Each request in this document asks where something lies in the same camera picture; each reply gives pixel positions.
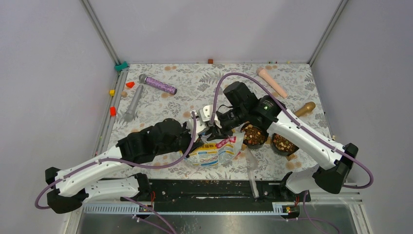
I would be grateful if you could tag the black bowl fish print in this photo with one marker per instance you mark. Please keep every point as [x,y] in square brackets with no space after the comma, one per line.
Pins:
[282,146]

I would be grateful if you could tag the grey toy microphone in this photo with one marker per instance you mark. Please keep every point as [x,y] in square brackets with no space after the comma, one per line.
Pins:
[129,115]

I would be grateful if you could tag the gold toy microphone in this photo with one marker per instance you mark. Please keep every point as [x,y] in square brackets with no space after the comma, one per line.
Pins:
[307,108]

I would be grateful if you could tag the red block on rail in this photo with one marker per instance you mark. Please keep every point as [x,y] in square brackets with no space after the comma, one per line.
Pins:
[113,111]

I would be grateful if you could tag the red triangular block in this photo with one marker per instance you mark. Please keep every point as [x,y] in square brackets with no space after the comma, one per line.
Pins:
[130,84]

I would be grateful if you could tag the floral patterned table mat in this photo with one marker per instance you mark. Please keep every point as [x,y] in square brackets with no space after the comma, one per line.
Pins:
[196,84]

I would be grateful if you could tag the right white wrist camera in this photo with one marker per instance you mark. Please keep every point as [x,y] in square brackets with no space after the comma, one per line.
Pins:
[205,114]

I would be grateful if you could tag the purple glitter toy microphone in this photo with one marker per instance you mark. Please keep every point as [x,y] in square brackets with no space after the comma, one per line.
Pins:
[143,78]

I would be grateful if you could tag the pet food kibble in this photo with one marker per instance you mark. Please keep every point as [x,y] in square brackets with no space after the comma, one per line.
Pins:
[255,138]

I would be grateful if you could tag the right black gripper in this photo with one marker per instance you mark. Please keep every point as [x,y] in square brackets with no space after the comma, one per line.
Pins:
[222,132]

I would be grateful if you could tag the teal plastic block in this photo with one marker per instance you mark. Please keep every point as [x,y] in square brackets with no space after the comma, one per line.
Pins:
[121,66]

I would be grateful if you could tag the black bowl paw print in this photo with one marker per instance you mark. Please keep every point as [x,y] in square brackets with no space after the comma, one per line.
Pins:
[254,137]

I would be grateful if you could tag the pink toy microphone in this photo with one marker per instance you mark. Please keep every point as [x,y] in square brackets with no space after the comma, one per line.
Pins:
[262,72]

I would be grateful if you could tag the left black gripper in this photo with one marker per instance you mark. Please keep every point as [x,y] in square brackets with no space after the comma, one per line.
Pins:
[195,144]

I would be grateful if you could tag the cat food bag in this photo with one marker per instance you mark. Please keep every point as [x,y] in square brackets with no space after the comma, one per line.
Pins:
[218,151]

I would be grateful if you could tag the tan wooden cube block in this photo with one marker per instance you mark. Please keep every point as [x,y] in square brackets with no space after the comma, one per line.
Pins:
[124,94]

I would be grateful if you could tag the small tan wooden block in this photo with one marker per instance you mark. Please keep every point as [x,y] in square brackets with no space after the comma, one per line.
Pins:
[292,157]

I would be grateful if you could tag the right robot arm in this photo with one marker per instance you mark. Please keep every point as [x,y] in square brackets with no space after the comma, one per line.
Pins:
[333,159]

